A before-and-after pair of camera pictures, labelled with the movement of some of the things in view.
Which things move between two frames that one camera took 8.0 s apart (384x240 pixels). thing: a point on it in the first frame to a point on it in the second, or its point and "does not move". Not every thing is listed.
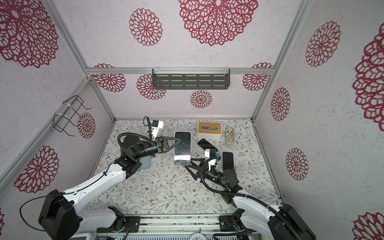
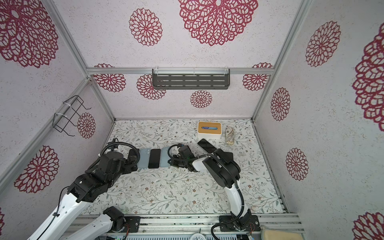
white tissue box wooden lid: [209, 130] does not move
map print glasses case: [229, 134] does not move
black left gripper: [162, 145] to [129, 168]
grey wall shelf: [193, 78] does not move
